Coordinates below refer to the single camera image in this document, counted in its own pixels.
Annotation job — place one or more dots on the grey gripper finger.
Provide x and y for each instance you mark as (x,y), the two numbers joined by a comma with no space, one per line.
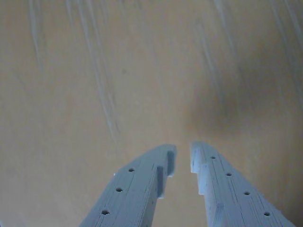
(133,194)
(227,196)

